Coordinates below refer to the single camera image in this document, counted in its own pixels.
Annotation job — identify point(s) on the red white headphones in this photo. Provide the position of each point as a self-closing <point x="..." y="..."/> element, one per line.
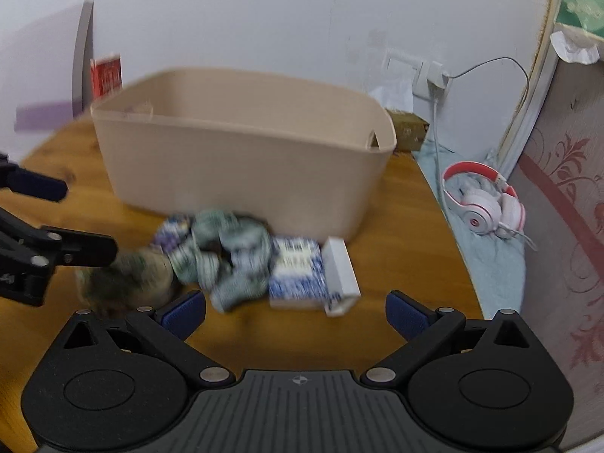
<point x="500" y="213"/>

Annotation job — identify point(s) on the white wall charger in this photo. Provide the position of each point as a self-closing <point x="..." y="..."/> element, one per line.
<point x="437" y="75"/>

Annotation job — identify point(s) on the red milk carton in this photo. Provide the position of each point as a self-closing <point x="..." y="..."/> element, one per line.
<point x="105" y="75"/>

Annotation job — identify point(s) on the beige plastic storage bin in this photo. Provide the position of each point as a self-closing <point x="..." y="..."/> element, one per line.
<point x="302" y="155"/>

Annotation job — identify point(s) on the blue white patterned box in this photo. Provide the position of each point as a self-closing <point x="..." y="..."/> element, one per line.
<point x="297" y="276"/>

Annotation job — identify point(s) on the brown plush keychain toy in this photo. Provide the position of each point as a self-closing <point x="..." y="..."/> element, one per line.
<point x="142" y="278"/>

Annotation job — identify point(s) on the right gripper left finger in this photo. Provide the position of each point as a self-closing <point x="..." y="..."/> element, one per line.
<point x="166" y="330"/>

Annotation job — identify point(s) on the light blue blanket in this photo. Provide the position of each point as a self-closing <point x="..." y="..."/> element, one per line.
<point x="496" y="266"/>

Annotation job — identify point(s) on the gold tissue box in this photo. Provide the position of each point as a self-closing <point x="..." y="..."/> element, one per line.
<point x="410" y="131"/>

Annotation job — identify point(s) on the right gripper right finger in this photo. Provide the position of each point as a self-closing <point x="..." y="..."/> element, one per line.
<point x="430" y="334"/>

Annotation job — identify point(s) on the ornate bed headboard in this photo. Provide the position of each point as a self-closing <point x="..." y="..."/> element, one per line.
<point x="554" y="158"/>

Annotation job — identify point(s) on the green tissue box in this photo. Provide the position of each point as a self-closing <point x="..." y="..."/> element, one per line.
<point x="577" y="36"/>

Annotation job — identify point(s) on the white wall socket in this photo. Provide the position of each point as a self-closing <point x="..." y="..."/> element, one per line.
<point x="410" y="68"/>

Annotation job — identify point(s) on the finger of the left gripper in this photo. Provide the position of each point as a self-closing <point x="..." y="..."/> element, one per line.
<point x="22" y="181"/>
<point x="74" y="248"/>

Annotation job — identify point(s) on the green patterned sock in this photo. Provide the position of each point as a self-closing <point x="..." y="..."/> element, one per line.
<point x="228" y="256"/>

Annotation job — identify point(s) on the purple white cabinet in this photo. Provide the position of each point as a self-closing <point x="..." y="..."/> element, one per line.
<point x="42" y="78"/>

